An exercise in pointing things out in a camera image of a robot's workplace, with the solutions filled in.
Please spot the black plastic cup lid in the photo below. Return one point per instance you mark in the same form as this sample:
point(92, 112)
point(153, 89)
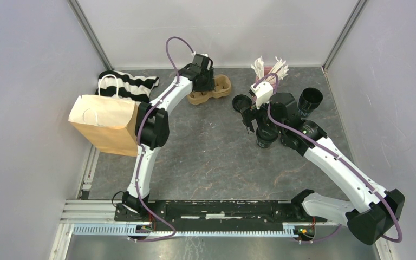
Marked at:
point(241, 101)

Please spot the brown paper bag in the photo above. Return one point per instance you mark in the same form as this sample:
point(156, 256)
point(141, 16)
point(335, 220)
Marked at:
point(107, 122)

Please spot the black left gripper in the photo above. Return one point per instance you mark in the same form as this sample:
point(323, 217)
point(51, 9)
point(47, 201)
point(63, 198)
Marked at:
point(210, 84)

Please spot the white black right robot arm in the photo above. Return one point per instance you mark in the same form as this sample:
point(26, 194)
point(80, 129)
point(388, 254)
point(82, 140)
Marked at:
point(370, 210)

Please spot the black paper coffee cup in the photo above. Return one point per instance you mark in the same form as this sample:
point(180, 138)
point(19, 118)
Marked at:
point(264, 139)

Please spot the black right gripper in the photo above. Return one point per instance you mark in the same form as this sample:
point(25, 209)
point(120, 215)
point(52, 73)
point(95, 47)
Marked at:
point(250, 114)

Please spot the white wrapped stirrer sticks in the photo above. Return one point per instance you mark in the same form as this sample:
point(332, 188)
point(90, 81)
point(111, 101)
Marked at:
point(280, 68)

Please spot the black white striped cloth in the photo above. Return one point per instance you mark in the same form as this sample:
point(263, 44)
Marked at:
point(113, 83)

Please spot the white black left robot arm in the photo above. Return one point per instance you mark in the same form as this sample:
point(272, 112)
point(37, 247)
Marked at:
point(152, 128)

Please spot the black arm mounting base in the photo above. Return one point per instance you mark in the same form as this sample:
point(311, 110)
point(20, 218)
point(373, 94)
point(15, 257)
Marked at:
point(220, 215)

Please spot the brown cardboard cup carrier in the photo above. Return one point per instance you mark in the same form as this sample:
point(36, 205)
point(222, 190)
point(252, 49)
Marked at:
point(223, 88)

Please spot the slotted aluminium cable rail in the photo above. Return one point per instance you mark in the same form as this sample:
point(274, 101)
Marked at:
point(134, 230)

